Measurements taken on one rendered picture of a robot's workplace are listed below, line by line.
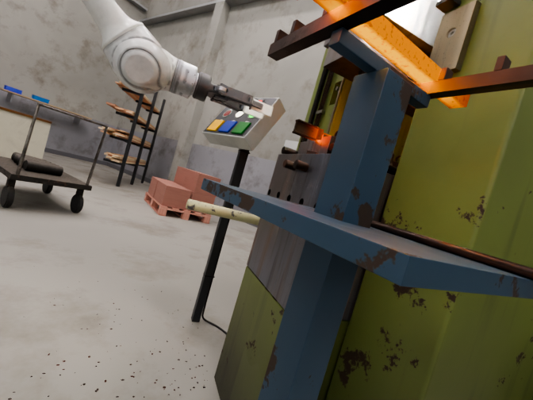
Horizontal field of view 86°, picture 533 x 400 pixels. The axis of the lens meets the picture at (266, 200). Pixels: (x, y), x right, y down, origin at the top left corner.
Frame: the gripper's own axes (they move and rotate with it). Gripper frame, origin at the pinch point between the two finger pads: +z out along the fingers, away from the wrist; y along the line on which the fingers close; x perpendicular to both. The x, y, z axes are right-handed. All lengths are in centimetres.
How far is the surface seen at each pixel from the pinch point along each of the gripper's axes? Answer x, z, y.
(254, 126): 2.2, 11.1, -37.5
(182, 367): -100, 5, -20
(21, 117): -26, -217, -455
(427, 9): 45, 40, 13
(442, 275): -25, -6, 74
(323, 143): -3.2, 22.4, 4.7
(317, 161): -11.0, 16.4, 14.9
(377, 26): 2, -4, 54
